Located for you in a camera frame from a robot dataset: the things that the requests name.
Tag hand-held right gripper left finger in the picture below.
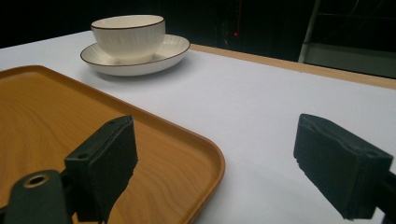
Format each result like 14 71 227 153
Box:
64 114 139 224

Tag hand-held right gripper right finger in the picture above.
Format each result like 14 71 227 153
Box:
292 113 394 221

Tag wooden tray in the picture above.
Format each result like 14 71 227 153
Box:
0 64 226 224

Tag metal stand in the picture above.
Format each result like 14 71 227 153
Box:
297 0 396 79

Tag white plate with dark rim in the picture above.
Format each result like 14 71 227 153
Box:
79 34 191 77

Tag white ribbed bowl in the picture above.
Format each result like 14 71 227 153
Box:
90 14 166 65

